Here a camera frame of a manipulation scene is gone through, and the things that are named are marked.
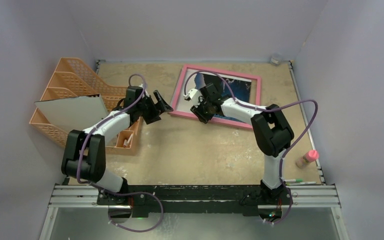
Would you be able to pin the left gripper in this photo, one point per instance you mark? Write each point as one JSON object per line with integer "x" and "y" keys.
{"x": 160, "y": 107}

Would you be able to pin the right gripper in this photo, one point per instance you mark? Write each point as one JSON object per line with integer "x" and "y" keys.
{"x": 200, "y": 110}

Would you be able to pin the ocean cliff photo print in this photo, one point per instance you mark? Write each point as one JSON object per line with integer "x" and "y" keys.
{"x": 241, "y": 87}

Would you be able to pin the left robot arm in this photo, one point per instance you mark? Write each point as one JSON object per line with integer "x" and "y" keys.
{"x": 84, "y": 155}

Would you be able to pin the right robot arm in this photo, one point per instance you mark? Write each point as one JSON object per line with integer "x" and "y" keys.
{"x": 272, "y": 132}

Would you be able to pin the white item in compartment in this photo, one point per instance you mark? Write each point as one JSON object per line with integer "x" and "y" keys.
{"x": 127, "y": 141}

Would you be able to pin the small clear jar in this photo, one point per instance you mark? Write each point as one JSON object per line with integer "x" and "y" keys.
{"x": 276, "y": 59}

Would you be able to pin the orange plastic file organizer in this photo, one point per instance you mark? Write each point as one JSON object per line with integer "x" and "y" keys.
{"x": 74, "y": 78}

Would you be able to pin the white sheet in organizer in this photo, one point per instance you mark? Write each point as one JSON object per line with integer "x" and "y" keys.
{"x": 73, "y": 113}

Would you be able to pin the pink capped bottle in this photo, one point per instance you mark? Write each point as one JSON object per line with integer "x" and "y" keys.
{"x": 308, "y": 158}

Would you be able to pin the green marker pen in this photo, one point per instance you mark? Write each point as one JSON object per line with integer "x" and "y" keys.
{"x": 293, "y": 181}

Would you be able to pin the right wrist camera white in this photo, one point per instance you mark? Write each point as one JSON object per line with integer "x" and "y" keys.
{"x": 192, "y": 95}

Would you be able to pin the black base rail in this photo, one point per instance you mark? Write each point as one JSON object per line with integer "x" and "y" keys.
{"x": 254, "y": 200}

